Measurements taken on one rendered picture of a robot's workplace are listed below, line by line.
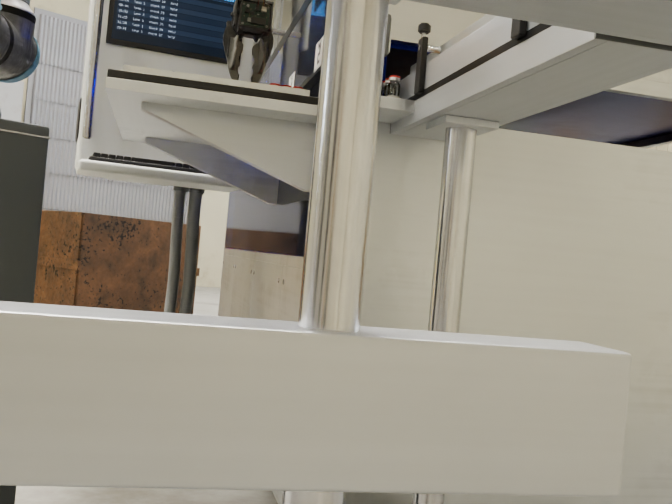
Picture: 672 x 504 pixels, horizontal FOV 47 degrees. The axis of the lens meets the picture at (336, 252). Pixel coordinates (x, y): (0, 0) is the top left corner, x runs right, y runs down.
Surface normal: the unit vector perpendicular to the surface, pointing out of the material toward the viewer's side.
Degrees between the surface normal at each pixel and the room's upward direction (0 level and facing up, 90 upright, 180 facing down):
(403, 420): 90
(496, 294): 90
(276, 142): 90
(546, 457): 90
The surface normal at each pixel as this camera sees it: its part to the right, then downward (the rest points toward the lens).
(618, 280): 0.22, 0.01
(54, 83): 0.65, 0.05
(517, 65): -0.97, -0.09
